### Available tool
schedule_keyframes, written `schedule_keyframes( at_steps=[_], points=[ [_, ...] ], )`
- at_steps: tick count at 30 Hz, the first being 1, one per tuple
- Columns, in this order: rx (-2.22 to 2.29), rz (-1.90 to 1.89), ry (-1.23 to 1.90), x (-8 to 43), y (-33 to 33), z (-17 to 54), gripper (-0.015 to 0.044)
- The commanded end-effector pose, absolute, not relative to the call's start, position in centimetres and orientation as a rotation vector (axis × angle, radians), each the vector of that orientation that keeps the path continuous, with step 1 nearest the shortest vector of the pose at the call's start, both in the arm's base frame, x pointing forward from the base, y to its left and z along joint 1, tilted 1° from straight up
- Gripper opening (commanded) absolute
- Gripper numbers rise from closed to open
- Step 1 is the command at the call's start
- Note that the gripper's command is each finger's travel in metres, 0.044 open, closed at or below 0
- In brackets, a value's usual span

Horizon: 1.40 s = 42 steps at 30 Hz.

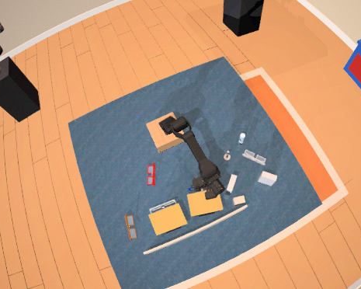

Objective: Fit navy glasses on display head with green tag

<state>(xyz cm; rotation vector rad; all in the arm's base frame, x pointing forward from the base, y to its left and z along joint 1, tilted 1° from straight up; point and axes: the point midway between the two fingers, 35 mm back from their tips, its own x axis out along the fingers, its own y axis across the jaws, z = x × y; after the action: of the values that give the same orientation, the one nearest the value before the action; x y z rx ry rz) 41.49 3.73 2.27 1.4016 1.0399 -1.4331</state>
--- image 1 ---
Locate long white flat bar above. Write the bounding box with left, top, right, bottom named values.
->
left=143, top=205, right=247, bottom=254

